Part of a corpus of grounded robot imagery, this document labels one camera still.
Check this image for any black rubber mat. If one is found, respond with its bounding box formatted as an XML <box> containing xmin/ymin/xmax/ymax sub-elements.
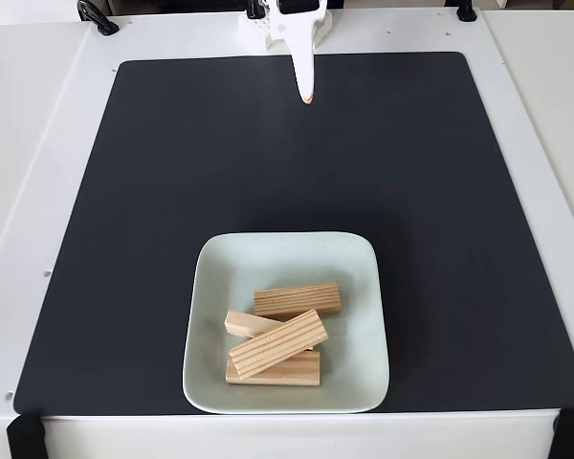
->
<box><xmin>12</xmin><ymin>51</ymin><xmax>574</xmax><ymax>416</ymax></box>

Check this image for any pale green square plate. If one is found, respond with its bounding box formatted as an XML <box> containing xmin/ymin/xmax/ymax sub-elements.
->
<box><xmin>181</xmin><ymin>231</ymin><xmax>391</xmax><ymax>415</ymax></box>

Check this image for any wooden block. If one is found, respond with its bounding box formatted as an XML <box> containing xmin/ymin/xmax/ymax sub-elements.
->
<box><xmin>223</xmin><ymin>309</ymin><xmax>288</xmax><ymax>339</ymax></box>
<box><xmin>224</xmin><ymin>350</ymin><xmax>322</xmax><ymax>387</ymax></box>
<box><xmin>253</xmin><ymin>281</ymin><xmax>342</xmax><ymax>320</ymax></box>
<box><xmin>228</xmin><ymin>308</ymin><xmax>330</xmax><ymax>382</ymax></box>

